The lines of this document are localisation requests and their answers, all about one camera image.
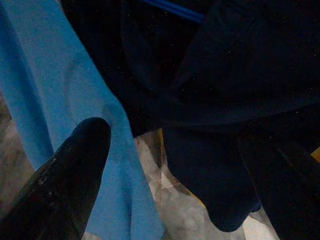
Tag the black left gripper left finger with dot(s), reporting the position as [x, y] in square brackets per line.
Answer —
[62, 187]

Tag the light blue garment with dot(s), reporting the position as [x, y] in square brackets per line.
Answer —
[50, 62]

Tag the navy blue garment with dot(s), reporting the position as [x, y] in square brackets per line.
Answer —
[225, 75]

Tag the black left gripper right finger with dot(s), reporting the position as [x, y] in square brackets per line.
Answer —
[287, 200]

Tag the blue plastic hanger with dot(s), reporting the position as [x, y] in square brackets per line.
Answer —
[180, 11]

